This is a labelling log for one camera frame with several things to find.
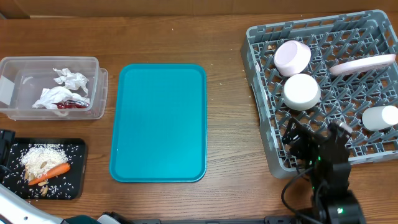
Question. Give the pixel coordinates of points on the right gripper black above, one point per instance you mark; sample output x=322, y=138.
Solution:
x=308, y=143

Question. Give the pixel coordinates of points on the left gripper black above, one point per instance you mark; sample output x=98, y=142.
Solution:
x=6, y=138

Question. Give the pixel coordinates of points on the white small bowl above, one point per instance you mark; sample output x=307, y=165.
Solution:
x=301, y=92

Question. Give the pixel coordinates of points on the rice and food scraps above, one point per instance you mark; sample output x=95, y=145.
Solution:
x=38, y=161

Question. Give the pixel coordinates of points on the orange carrot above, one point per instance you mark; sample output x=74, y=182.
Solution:
x=58, y=170

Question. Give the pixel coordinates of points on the red snack wrapper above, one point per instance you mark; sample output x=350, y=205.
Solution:
x=72, y=104

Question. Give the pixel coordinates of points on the pink bowl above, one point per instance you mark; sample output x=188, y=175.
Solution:
x=291, y=58

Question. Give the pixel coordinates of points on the white paper cup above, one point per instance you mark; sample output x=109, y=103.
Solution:
x=380, y=117

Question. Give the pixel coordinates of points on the white napkin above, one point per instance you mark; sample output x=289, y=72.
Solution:
x=71, y=86

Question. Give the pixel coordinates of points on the grey plastic dishwasher rack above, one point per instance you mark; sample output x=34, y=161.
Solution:
x=332, y=40

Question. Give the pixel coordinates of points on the large pink plate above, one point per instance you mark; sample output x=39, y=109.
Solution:
x=363, y=65

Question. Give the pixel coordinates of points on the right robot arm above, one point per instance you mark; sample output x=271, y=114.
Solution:
x=326, y=163

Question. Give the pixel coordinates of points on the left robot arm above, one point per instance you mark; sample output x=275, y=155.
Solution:
x=16, y=210

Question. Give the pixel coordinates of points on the black plastic tray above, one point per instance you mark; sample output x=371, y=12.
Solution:
x=66, y=186

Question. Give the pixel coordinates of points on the clear plastic bin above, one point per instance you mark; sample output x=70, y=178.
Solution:
x=23, y=80

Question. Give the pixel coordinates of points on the teal serving tray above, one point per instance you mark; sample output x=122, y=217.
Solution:
x=160, y=124

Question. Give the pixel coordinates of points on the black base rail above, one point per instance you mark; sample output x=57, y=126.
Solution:
x=115, y=218

